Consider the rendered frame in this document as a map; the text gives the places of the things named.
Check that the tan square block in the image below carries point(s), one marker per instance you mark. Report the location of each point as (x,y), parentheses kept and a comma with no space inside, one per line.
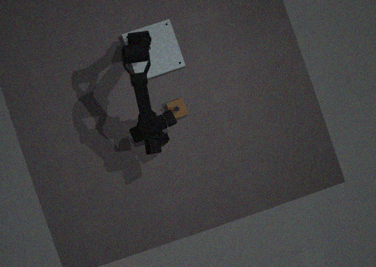
(182,108)

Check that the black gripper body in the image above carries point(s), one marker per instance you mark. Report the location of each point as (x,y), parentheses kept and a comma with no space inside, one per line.
(169,118)

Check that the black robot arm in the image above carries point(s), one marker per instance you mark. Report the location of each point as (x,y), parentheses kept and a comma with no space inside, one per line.
(137,50)

